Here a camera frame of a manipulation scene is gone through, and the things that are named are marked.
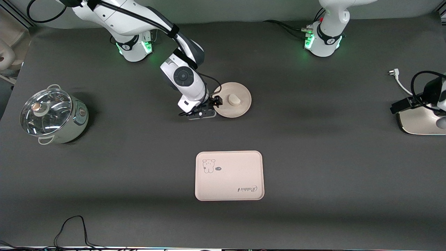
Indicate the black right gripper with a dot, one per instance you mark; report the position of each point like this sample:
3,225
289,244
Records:
210,101

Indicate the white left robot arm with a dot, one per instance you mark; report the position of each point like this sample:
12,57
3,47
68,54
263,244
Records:
327,35

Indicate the beige rectangular rabbit tray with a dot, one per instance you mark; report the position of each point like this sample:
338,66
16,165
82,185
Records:
230,181

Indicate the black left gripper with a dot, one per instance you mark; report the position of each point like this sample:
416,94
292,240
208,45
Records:
432,91

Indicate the white toaster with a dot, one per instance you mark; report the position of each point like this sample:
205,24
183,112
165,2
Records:
414,122

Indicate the steel pot with glass lid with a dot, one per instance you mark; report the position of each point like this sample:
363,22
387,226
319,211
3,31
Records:
52,115

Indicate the small white bun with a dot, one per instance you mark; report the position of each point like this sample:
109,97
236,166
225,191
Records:
234,100

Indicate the round beige plate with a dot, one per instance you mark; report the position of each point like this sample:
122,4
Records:
240,109

